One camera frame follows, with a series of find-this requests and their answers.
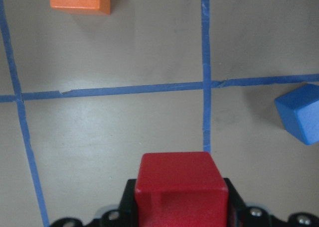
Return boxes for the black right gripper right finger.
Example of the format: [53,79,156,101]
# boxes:
[224,178,247,227]

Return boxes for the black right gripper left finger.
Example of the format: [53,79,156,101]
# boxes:
[119,179,138,227]

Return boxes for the red wooden block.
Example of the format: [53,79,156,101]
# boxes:
[135,152,229,227]

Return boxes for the blue wooden block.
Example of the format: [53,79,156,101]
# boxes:
[275,84,319,145]

